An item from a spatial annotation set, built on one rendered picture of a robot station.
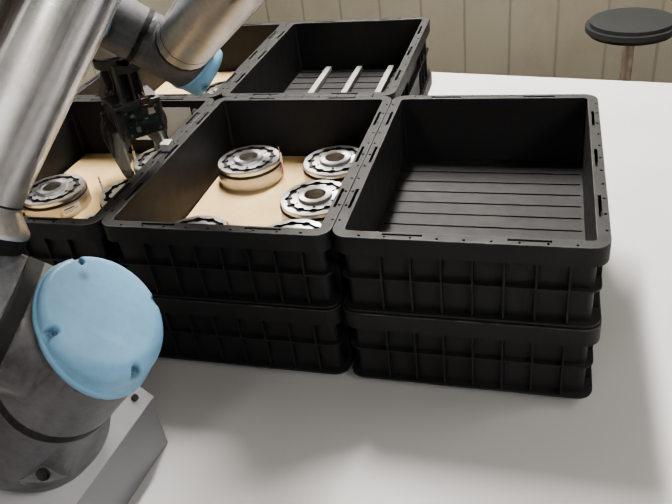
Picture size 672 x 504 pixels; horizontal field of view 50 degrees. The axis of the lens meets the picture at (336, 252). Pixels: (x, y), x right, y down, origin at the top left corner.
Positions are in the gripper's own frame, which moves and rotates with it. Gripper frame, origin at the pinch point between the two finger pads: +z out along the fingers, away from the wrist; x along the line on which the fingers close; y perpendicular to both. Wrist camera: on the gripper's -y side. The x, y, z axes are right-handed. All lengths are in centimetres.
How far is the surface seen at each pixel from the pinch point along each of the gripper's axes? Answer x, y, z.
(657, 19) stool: 185, -50, 30
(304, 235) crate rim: 6.5, 46.7, -7.9
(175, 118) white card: 8.0, -5.2, -4.8
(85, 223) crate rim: -13.9, 26.4, -8.0
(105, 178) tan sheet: -6.1, -6.0, 2.0
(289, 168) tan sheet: 19.9, 12.5, 2.0
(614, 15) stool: 180, -64, 30
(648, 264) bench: 57, 54, 15
